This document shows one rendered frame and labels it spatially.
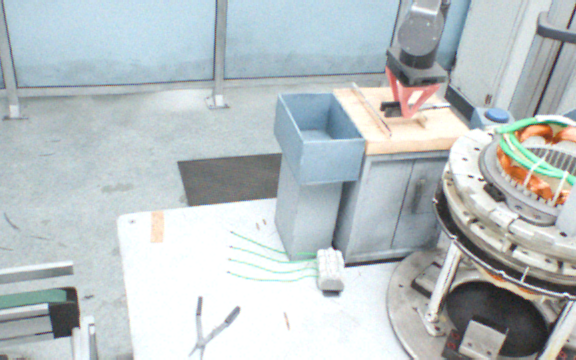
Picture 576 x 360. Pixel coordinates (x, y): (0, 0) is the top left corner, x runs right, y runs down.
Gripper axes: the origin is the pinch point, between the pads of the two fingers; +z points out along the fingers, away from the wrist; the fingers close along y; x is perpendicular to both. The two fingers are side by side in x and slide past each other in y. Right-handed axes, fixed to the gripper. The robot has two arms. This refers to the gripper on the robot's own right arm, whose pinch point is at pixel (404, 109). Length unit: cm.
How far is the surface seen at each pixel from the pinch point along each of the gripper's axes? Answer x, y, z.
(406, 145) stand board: -1.1, 5.3, 3.7
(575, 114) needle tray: 40.1, -2.7, 5.7
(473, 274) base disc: 15.2, 14.0, 29.1
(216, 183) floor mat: -7, -123, 114
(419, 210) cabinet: 5.5, 5.1, 19.3
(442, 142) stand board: 5.6, 5.4, 3.6
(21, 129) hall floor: -90, -180, 116
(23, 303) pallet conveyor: -65, 3, 32
